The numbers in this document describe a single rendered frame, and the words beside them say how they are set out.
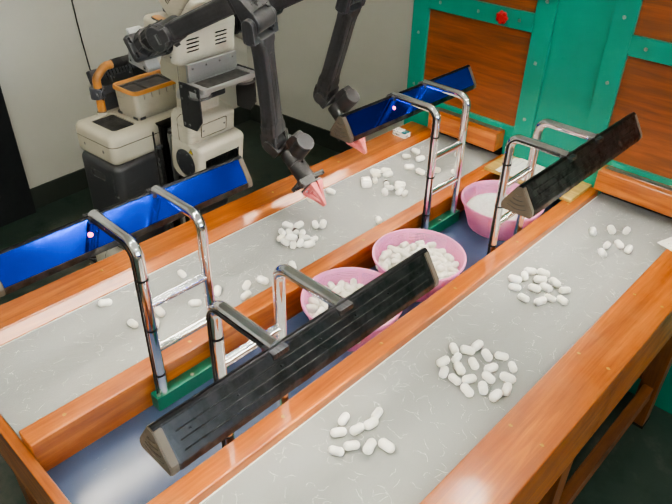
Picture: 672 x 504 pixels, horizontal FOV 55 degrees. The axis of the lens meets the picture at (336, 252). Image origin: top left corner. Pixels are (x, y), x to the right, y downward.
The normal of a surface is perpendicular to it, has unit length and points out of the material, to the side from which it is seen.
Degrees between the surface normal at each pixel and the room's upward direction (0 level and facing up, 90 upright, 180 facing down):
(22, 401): 0
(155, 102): 92
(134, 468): 0
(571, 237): 0
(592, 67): 90
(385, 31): 90
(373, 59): 90
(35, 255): 58
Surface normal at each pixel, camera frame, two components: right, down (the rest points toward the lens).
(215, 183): 0.62, -0.10
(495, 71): -0.69, 0.40
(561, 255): 0.02, -0.82
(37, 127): 0.77, 0.37
